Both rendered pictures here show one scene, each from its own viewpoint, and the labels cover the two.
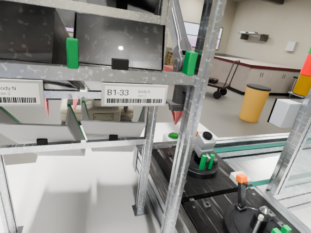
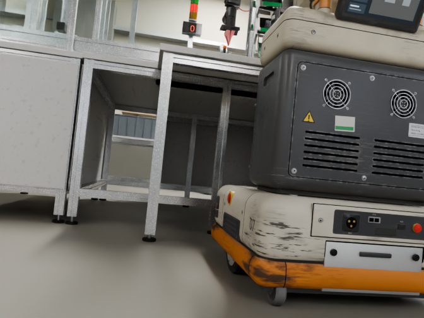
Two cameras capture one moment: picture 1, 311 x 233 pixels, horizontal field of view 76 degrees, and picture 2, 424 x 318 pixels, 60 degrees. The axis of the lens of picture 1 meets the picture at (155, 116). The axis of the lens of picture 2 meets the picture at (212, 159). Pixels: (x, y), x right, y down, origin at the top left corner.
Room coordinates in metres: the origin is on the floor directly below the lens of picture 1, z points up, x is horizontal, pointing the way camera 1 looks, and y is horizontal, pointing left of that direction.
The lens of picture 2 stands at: (2.72, 0.33, 0.32)
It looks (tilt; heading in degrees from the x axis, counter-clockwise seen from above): 2 degrees up; 193
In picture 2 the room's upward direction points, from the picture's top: 6 degrees clockwise
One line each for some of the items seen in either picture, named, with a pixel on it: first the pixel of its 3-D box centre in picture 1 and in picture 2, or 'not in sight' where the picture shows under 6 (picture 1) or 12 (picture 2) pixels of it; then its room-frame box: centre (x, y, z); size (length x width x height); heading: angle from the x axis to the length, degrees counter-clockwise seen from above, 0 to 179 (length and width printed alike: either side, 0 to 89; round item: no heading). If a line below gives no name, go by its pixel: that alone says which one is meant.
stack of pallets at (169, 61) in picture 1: (178, 61); not in sight; (9.36, -0.71, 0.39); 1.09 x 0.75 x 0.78; 113
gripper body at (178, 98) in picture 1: (179, 97); (229, 24); (0.77, -0.09, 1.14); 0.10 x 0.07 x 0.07; 113
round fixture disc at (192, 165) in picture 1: (196, 162); not in sight; (0.56, -0.16, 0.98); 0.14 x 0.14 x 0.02
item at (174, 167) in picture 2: not in sight; (264, 167); (-0.94, 0.03, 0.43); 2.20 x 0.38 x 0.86; 113
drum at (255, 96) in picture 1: (253, 103); not in sight; (3.86, -1.90, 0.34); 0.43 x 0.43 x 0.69
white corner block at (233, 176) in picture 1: (239, 180); not in sight; (0.51, -0.29, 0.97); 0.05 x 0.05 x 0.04; 23
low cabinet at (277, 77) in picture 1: (251, 75); not in sight; (7.29, -3.22, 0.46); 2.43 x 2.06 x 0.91; 113
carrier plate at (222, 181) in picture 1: (195, 167); not in sight; (0.56, -0.16, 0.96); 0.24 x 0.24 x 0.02; 23
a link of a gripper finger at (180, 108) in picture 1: (174, 113); (231, 37); (0.77, -0.07, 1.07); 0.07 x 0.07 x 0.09; 23
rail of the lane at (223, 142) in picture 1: (228, 148); (176, 60); (0.81, -0.35, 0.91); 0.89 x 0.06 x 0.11; 113
